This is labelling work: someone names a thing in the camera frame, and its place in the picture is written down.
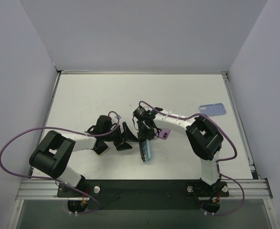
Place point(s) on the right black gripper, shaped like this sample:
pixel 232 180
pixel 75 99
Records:
pixel 143 134

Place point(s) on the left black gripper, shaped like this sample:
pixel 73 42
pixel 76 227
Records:
pixel 118 138

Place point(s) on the light blue phone case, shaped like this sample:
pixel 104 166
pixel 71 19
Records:
pixel 145 150

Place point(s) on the purple phone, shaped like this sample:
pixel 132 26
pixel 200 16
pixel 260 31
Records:
pixel 164 133

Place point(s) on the lavender phone case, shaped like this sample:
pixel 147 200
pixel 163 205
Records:
pixel 212 109

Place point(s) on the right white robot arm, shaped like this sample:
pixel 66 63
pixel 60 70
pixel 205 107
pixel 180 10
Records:
pixel 204 138

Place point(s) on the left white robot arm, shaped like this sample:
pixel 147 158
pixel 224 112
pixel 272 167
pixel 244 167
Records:
pixel 54 151

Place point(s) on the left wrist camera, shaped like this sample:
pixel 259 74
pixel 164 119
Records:
pixel 117 118

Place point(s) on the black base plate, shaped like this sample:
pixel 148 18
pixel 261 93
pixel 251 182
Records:
pixel 180 194

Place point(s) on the aluminium table edge frame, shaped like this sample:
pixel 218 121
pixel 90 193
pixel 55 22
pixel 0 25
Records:
pixel 141 72

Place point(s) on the aluminium front rail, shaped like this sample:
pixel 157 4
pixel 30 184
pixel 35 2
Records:
pixel 46 189

